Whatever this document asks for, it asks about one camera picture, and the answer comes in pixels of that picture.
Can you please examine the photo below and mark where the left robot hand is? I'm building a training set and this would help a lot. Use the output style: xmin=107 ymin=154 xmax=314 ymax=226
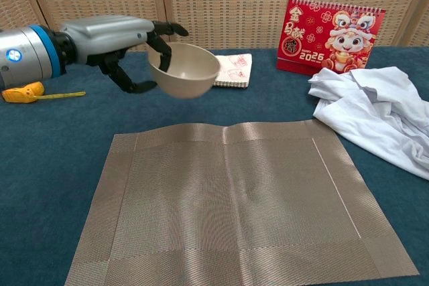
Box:
xmin=59 ymin=14 xmax=190 ymax=94

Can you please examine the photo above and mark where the white round bowl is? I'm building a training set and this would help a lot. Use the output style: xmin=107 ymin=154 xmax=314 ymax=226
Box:
xmin=147 ymin=42 xmax=221 ymax=100

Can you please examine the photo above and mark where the brown woven placemat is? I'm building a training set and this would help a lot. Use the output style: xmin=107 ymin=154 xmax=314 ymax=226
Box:
xmin=64 ymin=120 xmax=420 ymax=286

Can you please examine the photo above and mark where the yellow tape measure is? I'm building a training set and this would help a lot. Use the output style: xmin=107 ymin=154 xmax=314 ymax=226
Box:
xmin=1 ymin=81 xmax=86 ymax=104

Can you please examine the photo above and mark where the spiral notebook with red drawings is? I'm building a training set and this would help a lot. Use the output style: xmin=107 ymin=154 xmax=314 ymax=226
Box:
xmin=212 ymin=53 xmax=253 ymax=89

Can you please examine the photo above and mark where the teal fabric table cover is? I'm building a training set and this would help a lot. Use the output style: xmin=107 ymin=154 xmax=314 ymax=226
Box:
xmin=0 ymin=46 xmax=429 ymax=286

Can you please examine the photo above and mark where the red desk calendar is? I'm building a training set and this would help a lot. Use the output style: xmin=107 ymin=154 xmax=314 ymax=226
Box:
xmin=275 ymin=0 xmax=386 ymax=74

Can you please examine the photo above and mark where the crumpled white cloth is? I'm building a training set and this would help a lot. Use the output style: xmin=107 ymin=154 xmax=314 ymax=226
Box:
xmin=307 ymin=66 xmax=429 ymax=182

